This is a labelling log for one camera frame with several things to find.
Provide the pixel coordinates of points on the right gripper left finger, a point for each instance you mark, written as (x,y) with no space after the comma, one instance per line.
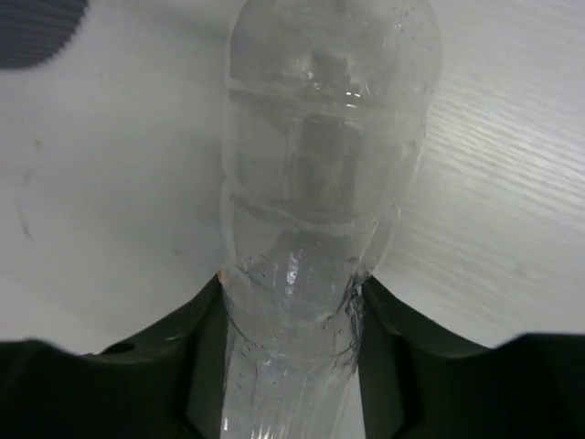
(163,382)

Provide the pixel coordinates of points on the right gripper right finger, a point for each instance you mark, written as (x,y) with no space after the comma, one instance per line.
(420,380)

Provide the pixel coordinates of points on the clear bottle white cap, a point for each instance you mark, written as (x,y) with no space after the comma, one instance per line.
(323,124)

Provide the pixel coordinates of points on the grey mesh waste bin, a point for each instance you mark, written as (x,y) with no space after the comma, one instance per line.
(34,31)

